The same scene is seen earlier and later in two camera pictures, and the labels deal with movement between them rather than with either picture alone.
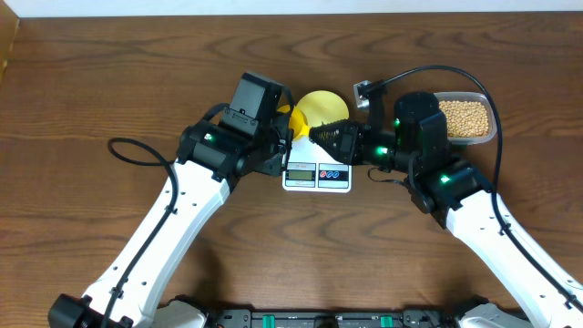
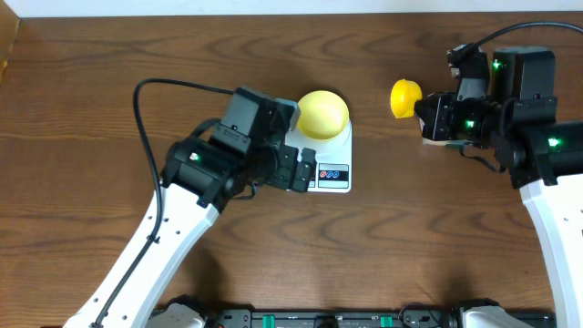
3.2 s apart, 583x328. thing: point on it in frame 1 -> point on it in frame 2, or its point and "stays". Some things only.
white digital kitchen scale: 311,169 stays
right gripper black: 347,149 -> 436,126
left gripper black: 276,165 -> 282,176
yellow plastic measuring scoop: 298,121 -> 403,96
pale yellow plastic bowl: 322,107 stays
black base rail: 331,318 stays
